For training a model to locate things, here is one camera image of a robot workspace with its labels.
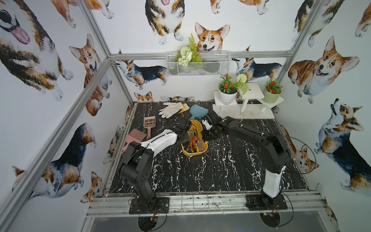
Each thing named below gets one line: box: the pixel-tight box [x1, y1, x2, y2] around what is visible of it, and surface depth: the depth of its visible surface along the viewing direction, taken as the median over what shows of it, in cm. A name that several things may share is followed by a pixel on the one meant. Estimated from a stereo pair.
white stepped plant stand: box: [212, 82, 285, 120], surface depth 112 cm
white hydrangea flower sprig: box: [232, 72, 250, 96], surface depth 92 cm
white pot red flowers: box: [218, 72, 239, 105], surface depth 91 cm
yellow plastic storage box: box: [181, 119, 209, 156], surface depth 93 cm
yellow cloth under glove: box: [178, 101, 191, 114], surface depth 120 cm
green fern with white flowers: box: [173, 33, 203, 68], surface depth 82 cm
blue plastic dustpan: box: [188, 104, 209, 120], surface depth 120 cm
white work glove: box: [158, 101, 184, 119], surface depth 116 cm
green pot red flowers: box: [261, 78, 284, 104], surface depth 95 cm
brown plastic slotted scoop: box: [142, 115, 157, 140], surface depth 112 cm
